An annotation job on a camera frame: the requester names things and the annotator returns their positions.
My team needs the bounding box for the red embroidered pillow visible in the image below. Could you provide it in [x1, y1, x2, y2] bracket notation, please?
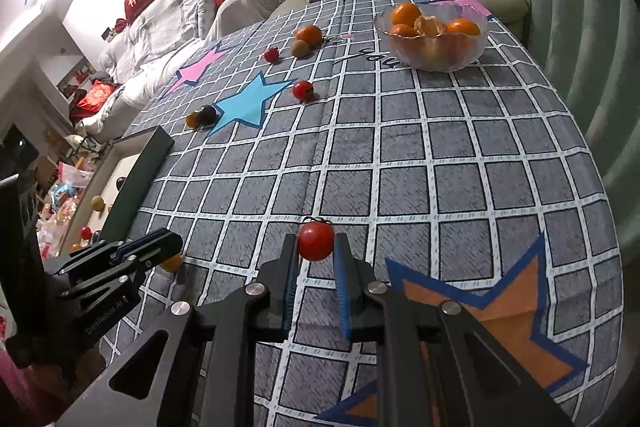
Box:
[75, 78, 118, 112]

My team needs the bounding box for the white duvet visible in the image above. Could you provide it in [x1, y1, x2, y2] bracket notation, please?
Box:
[80, 0, 221, 142]

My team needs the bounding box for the peeled mandarin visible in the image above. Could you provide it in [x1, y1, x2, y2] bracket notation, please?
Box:
[414, 15, 447, 38]

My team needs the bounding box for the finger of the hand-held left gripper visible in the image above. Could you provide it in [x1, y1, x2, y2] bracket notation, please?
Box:
[62, 244, 183, 308]
[44, 228, 182, 275]

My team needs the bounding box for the dark green tray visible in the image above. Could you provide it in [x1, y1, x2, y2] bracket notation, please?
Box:
[60, 125, 175, 258]

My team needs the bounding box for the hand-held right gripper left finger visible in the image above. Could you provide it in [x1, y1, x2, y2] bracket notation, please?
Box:
[55, 234, 299, 427]

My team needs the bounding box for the clear glass bowl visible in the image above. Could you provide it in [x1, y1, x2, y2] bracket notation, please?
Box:
[373, 2, 489, 72]

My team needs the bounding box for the green curtain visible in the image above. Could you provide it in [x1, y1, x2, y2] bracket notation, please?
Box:
[425, 0, 640, 228]

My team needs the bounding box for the pile of plastic bags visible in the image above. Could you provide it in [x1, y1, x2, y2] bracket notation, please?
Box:
[37, 162, 96, 248]

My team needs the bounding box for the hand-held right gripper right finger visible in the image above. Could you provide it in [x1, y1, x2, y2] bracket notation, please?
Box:
[334, 232, 576, 427]

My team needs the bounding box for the grey checked star blanket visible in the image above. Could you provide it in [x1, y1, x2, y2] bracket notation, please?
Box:
[97, 0, 626, 427]

